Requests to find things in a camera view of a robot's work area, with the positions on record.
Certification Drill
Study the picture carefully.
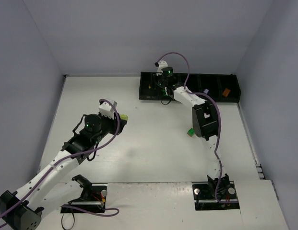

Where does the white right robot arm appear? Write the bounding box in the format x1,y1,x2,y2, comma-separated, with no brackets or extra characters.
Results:
154,61,225,190

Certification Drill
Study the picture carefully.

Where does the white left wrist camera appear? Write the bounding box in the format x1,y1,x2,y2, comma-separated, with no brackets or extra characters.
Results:
98,99,115,120

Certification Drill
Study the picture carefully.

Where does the purple cable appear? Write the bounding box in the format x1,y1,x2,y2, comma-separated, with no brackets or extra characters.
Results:
157,52,238,203
0,98,122,225

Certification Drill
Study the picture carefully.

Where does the base mount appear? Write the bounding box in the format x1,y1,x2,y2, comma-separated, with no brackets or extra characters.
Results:
192,181,240,211
60,174,107,214

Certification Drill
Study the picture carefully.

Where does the lime lego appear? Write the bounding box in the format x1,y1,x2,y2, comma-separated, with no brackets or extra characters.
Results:
120,114,128,121

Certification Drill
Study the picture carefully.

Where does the right base mount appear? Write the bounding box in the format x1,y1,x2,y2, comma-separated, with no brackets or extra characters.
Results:
192,181,240,211

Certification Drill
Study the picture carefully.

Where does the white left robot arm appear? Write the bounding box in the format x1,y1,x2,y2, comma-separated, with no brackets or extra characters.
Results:
0,114,128,230

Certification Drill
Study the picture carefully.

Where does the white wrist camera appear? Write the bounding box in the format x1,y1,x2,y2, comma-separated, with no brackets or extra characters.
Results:
155,59,168,77
98,99,115,120

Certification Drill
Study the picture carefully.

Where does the left base mount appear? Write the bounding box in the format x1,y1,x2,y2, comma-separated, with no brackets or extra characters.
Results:
60,174,107,214

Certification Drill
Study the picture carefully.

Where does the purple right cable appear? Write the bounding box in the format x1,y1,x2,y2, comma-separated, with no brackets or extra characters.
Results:
157,52,238,203

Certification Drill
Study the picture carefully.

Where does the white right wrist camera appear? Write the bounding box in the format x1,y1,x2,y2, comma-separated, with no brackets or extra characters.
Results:
155,59,168,77

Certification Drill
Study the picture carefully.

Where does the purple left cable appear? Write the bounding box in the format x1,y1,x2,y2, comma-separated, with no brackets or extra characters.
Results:
0,98,122,225

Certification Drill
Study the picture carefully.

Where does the black compartment tray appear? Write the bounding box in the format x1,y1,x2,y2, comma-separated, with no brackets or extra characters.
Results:
139,72,241,103

